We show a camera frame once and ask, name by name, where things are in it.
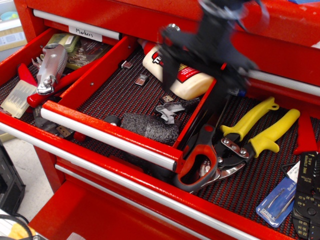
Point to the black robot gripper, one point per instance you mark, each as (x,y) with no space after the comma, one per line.
(209,51)

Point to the silver metal box cutter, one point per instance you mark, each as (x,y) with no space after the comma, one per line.
(53,64)

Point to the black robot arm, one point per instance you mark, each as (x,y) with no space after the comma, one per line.
(230,9)

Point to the small red open drawer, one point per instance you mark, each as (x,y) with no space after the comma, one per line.
(84,107)

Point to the wide red open drawer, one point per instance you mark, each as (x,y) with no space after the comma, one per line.
(99,196)

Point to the Titebond wood glue bottle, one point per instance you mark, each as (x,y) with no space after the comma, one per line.
(189,83)

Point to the small usb dongle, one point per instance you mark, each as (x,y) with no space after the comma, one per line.
(165,99)

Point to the blue capped marker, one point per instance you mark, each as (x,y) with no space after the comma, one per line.
(237,92)

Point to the crumpled grey tape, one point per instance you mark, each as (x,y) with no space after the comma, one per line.
(168,110)

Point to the silver chest lock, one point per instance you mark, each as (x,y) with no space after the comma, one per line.
(173,27)

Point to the small metal connector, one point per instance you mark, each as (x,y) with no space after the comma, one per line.
(141,80)

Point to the black foam block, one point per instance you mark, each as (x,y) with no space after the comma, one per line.
(152,127)

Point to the black rubber foot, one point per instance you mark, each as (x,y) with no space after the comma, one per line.
(113,120)

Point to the red metal tool chest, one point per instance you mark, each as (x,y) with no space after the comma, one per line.
(286,48)

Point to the dark packaged card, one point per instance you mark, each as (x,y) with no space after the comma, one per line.
(86,51)

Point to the white Markers label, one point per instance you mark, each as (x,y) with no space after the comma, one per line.
(85,33)

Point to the black hex key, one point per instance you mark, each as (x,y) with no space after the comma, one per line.
(285,168)

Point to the red plastic piece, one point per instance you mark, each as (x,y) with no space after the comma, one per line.
(306,140)

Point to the green plastic case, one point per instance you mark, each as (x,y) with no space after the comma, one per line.
(67,40)

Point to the brown electrical plug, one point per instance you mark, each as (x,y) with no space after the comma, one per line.
(64,132)

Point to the blue drill bit package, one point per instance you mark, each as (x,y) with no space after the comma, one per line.
(279,203)

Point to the clear plastic bit case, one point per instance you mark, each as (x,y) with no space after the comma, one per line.
(16,102)

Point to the black crate on floor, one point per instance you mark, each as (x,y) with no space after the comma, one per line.
(12,188)

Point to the yellow handled tin snips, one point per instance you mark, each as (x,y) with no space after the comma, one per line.
(243,142)

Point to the red black handled scissors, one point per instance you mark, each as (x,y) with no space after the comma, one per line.
(200,161)

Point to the small red handled cutters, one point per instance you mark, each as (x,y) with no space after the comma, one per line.
(37,62)

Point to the red handled pliers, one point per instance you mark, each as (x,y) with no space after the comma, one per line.
(42,94)

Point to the black wire stripper tool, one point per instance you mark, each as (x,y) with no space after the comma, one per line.
(306,209)

